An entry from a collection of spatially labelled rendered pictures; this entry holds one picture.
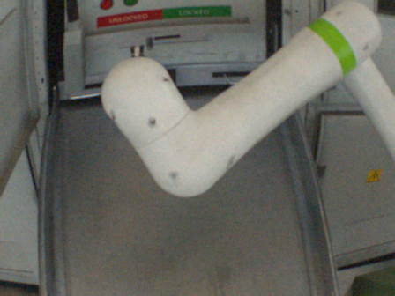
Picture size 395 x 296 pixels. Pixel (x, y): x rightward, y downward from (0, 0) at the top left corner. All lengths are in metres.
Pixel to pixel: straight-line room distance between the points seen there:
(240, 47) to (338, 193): 0.57
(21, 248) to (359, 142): 1.15
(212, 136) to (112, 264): 0.37
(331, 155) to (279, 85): 0.73
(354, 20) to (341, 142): 0.68
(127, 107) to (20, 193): 0.87
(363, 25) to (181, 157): 0.42
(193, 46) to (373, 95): 0.50
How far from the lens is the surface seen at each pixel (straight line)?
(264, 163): 1.40
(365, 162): 1.79
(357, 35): 1.08
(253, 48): 1.53
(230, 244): 1.24
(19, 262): 2.07
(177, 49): 1.51
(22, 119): 1.52
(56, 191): 1.35
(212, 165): 0.98
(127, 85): 0.94
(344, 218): 1.96
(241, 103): 1.00
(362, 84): 1.25
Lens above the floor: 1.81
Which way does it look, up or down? 42 degrees down
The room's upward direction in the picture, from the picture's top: straight up
